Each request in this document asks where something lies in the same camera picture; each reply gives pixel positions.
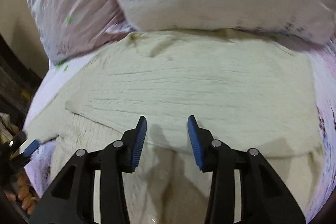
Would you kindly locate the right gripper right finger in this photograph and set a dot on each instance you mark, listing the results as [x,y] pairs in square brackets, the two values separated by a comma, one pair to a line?
[241,179]

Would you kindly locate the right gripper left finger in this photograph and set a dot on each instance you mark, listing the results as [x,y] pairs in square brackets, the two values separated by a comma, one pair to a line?
[69,198]

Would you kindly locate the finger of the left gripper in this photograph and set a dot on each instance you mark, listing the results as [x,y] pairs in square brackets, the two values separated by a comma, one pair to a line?
[31,148]

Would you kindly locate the cream cable-knit sweater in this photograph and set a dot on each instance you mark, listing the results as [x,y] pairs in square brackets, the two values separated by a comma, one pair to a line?
[248,90]

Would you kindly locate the person's left hand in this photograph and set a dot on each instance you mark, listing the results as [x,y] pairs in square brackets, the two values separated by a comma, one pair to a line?
[26,195]

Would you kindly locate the dark wooden furniture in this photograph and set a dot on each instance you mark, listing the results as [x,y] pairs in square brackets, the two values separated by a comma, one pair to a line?
[18,84]

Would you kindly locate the floral bed sheet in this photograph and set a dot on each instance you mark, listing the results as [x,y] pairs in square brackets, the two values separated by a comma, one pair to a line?
[325,108]

